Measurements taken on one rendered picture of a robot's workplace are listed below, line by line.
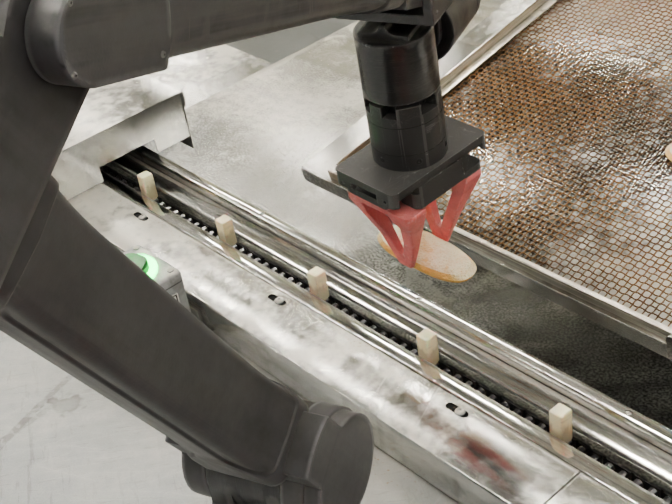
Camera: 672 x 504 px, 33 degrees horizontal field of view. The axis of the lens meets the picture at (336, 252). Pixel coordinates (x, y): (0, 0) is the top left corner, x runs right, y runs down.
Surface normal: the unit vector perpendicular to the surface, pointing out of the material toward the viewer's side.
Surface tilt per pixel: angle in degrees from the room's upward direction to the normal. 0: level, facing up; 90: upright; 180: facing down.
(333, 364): 0
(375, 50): 93
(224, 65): 0
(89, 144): 90
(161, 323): 88
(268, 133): 0
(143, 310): 88
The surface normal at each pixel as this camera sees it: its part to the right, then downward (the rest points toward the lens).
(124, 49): 0.90, 0.15
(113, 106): -0.13, -0.81
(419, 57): 0.51, 0.47
